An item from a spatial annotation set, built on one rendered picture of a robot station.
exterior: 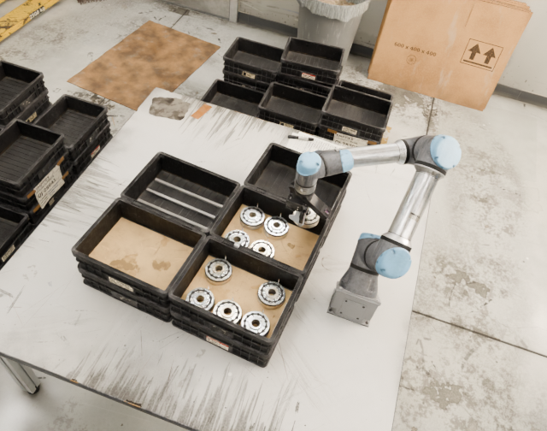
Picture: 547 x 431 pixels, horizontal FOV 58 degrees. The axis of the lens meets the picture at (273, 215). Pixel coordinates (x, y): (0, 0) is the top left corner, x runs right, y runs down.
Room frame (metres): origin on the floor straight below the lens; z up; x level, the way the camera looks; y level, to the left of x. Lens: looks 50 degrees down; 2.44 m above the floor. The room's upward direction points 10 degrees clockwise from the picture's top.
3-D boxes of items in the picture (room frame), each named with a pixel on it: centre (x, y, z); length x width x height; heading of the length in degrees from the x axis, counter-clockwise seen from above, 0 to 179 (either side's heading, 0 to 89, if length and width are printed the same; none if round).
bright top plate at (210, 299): (0.87, 0.21, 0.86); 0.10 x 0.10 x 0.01
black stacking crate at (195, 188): (1.31, 0.38, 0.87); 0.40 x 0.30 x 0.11; 74
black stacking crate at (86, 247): (1.02, 0.47, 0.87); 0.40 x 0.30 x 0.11; 74
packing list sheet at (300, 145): (1.91, -0.17, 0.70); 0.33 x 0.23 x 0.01; 79
